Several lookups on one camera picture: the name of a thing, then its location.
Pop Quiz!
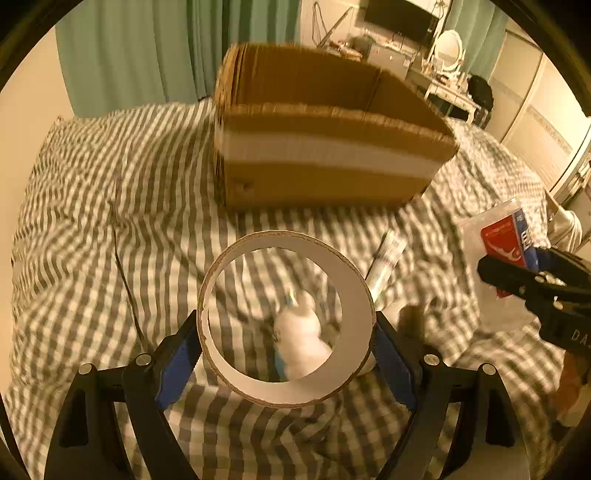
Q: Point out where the clear dental floss jar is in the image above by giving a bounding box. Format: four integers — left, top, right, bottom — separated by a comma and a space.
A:
460, 198, 539, 333

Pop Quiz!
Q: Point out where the white tape roll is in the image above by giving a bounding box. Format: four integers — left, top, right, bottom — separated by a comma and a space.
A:
197, 230, 376, 408

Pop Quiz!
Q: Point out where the white plush toy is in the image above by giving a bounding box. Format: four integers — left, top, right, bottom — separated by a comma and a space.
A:
273, 291, 332, 381

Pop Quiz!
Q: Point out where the right hand orange glove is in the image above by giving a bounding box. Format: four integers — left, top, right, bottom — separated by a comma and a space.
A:
554, 352, 590, 427

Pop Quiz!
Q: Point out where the white cream tube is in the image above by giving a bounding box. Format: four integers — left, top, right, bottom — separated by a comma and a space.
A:
365, 229, 408, 303

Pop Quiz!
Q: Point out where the white wardrobe door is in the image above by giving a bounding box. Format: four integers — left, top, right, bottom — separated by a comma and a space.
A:
486, 30, 590, 190

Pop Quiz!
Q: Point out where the black bag on chair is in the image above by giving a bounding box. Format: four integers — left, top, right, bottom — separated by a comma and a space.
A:
468, 75, 494, 129

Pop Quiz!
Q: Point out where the white vanity table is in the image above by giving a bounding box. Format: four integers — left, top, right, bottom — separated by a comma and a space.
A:
406, 68, 479, 123

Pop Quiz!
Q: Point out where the round vanity mirror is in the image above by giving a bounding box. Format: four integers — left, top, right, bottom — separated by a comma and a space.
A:
433, 30, 464, 72

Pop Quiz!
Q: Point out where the grey cabinet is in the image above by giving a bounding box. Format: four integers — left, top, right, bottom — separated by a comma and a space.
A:
368, 44, 411, 80

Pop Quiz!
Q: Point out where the brown cardboard box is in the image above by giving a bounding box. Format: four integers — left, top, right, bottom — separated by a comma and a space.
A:
213, 43, 458, 211

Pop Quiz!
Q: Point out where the green curtain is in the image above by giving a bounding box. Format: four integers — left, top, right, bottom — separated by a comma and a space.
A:
56, 0, 301, 118

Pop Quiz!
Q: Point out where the black wall television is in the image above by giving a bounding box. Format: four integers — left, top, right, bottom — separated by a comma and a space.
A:
363, 0, 439, 47

